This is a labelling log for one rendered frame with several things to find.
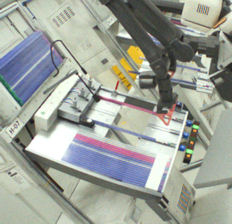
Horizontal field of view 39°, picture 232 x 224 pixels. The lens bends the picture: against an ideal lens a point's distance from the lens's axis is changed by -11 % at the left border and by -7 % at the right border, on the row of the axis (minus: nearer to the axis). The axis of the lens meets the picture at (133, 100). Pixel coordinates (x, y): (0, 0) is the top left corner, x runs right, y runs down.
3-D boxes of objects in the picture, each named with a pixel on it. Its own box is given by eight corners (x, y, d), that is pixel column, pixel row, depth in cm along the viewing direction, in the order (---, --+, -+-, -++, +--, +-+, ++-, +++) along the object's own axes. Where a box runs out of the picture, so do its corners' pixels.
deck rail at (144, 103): (185, 119, 211) (188, 111, 208) (185, 121, 210) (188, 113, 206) (77, 87, 222) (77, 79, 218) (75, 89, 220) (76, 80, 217)
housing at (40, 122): (81, 92, 220) (83, 72, 212) (48, 139, 181) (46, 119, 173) (70, 88, 221) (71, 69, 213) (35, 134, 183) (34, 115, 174)
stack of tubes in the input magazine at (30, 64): (64, 60, 208) (39, 27, 200) (23, 105, 168) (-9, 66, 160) (52, 69, 215) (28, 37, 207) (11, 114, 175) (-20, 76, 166)
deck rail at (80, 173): (160, 201, 158) (162, 194, 154) (159, 204, 156) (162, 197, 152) (27, 154, 168) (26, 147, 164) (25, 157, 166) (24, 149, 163)
